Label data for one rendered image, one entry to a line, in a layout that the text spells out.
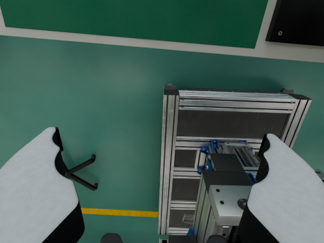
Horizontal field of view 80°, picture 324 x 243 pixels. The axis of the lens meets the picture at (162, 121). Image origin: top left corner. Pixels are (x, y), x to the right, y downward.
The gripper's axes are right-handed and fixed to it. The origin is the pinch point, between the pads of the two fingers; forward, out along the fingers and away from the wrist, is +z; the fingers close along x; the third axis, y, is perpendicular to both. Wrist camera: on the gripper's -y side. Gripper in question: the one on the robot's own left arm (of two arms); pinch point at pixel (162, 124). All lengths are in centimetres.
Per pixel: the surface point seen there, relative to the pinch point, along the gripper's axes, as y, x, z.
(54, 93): 40, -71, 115
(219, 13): -8.4, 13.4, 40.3
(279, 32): -5.0, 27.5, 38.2
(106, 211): 157, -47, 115
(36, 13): -7, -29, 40
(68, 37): -1.8, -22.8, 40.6
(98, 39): -1.5, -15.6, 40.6
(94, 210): 157, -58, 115
